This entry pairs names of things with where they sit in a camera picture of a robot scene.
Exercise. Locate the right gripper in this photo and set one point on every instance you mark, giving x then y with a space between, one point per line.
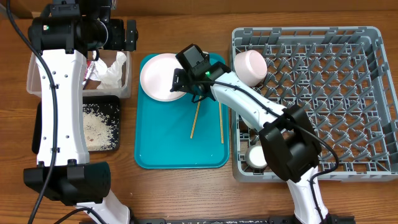
177 81

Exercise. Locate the wooden chopstick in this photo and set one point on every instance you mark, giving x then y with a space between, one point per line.
195 120
221 122

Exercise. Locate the large white plate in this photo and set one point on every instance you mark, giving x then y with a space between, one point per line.
157 75

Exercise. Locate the white bowl with food residue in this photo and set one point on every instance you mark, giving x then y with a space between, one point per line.
250 66

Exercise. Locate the small white cup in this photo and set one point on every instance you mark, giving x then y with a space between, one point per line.
255 158

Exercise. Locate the white napkin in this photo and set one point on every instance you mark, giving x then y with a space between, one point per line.
109 77

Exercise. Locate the rice pile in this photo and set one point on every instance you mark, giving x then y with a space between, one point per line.
98 130

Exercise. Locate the red snack wrapper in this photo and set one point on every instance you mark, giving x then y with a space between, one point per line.
89 69

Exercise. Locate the shallow grey-white bowl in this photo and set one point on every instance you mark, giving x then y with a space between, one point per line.
247 123

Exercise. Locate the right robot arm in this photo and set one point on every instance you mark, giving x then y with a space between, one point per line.
289 144

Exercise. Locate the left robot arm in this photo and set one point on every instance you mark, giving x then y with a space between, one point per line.
61 38

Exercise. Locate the clear plastic waste bin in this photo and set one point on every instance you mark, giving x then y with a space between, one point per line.
92 88

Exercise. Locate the black food waste tray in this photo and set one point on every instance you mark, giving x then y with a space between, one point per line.
105 102

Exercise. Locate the grey dishwasher rack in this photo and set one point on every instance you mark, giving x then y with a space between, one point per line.
340 76

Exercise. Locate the teal serving tray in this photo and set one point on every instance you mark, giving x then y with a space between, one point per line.
163 134

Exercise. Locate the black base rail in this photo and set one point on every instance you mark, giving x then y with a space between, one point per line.
334 219

